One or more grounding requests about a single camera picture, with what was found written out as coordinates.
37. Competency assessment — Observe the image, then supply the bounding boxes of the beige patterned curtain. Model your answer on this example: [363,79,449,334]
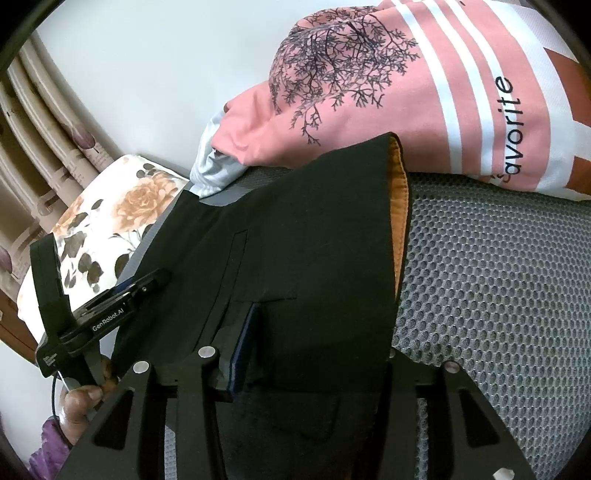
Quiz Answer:
[0,34,123,296]

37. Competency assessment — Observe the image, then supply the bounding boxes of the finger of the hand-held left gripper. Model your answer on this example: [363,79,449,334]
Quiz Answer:
[111,270,172,302]

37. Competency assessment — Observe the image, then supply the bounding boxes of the plain white cloth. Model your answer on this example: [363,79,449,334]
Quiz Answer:
[189,113,247,199]

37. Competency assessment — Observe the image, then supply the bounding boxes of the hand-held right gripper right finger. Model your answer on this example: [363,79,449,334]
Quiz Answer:
[369,348,539,480]

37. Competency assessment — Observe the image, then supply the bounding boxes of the white floral pillow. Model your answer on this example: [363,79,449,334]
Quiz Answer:
[17,154,191,352]

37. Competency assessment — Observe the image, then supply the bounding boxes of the black pants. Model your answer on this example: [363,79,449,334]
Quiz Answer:
[111,132,411,480]

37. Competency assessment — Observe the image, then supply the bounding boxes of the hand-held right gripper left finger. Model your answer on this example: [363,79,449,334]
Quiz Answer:
[60,302,260,480]

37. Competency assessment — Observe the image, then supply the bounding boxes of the brown wooden bed frame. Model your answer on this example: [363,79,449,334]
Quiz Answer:
[0,295,47,365]

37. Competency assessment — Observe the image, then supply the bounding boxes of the person's left hand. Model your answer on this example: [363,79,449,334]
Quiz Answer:
[62,357,121,446]

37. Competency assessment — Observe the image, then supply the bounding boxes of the pink striped tree-print cloth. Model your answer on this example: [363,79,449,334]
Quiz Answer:
[210,0,591,201]

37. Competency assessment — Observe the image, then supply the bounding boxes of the person's left forearm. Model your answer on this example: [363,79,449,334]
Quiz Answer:
[28,413,77,476]

